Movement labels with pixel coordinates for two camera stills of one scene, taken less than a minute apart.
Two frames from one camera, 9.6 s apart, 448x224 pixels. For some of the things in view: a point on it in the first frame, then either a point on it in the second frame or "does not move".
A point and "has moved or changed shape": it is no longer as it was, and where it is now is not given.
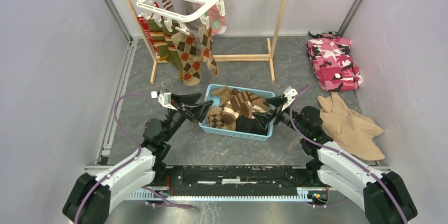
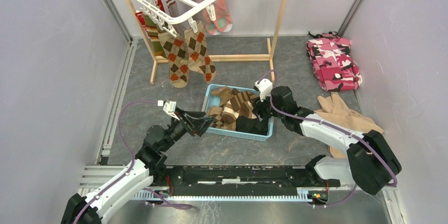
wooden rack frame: x=271 y=48 does not move
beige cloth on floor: x=352 y=130 does not move
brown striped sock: x=245 y=103 does not move
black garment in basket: x=243 y=123 does not move
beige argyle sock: x=190 y=57 to x=174 y=48
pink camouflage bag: x=332 y=63 does not move
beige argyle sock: x=206 y=41 has moved or changed shape
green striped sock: x=157 y=33 has moved or changed shape
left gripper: x=198 y=111 to x=195 y=125
